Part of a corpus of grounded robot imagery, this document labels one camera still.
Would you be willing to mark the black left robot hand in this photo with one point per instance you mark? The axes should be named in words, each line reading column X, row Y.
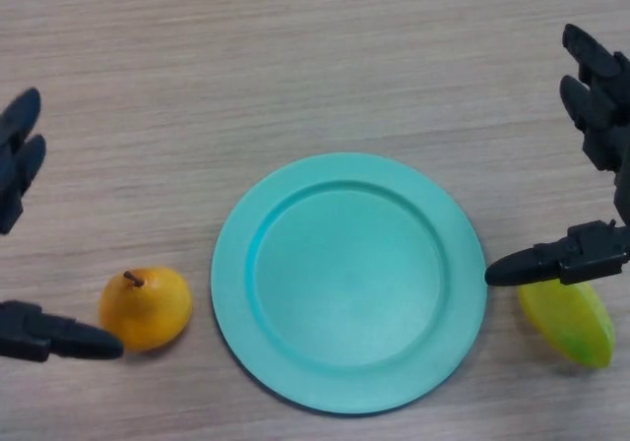
column 19, row 335

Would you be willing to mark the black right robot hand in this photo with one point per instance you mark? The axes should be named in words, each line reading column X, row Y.
column 598, row 249

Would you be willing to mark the yellow pear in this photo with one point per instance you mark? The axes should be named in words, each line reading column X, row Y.
column 147, row 308

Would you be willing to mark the green round plate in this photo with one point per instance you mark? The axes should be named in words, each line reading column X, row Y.
column 349, row 283

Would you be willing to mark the yellow-green starfruit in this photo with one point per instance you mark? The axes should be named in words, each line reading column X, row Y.
column 576, row 328

